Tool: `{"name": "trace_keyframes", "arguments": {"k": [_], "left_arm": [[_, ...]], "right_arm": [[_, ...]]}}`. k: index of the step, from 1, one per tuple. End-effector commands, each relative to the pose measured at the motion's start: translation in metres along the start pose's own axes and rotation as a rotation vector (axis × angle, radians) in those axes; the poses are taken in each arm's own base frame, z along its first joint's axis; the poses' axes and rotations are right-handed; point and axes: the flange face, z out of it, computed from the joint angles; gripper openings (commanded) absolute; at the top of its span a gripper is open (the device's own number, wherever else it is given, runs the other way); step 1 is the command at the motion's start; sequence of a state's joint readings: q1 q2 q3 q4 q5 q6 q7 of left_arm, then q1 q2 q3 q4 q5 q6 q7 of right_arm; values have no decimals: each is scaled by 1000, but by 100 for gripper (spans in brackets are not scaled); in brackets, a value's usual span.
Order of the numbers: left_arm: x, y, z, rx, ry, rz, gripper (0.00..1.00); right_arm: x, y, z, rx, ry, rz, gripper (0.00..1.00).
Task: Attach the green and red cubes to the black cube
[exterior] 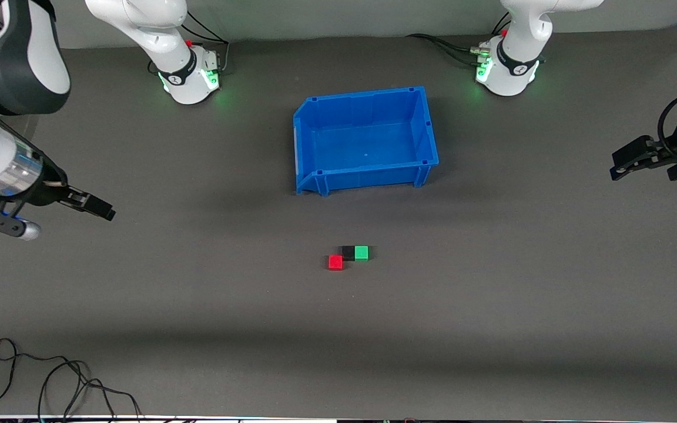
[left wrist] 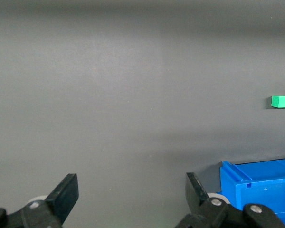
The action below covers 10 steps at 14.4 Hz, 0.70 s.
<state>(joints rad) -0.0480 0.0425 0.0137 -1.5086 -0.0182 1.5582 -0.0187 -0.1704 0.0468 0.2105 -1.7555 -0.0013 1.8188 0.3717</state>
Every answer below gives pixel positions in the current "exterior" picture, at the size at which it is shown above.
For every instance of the small green cube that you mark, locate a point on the small green cube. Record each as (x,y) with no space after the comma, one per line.
(361,252)

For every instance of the small black cube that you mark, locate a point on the small black cube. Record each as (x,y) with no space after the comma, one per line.
(348,252)

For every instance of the small red cube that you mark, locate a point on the small red cube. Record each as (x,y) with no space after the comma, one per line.
(335,262)

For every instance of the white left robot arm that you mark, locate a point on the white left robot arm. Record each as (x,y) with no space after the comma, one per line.
(512,70)

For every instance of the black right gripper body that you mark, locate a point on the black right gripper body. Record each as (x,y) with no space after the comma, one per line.
(50,186)

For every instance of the blue plastic storage bin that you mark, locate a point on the blue plastic storage bin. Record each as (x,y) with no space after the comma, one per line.
(368,147)

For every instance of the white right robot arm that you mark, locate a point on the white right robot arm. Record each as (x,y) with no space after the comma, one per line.
(180,70)

